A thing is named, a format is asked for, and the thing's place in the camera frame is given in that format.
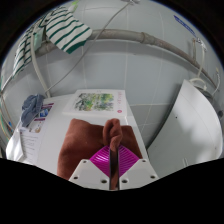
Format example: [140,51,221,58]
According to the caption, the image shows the white washing machine grey lid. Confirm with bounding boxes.
[146,79,224,179]

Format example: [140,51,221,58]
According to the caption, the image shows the green white striped shirt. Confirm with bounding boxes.
[12,6,94,79]

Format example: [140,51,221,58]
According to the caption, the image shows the brown towel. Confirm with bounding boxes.
[56,118,144,191]

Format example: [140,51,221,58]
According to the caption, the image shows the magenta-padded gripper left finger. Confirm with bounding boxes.
[68,145,112,191]

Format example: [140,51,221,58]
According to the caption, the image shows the blue wall sign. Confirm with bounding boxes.
[173,14,197,37]

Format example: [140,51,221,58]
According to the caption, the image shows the white inlet hose with tap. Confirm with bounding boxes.
[189,37,209,90]

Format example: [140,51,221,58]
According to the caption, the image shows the white upright pipe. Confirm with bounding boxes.
[29,19,51,99]

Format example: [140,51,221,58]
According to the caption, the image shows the landscape print picture board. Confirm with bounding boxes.
[62,89,128,118]

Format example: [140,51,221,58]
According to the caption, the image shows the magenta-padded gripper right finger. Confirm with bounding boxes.
[118,145,159,191]

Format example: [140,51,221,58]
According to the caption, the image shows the crumpled blue cloth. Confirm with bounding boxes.
[20,93,46,128]

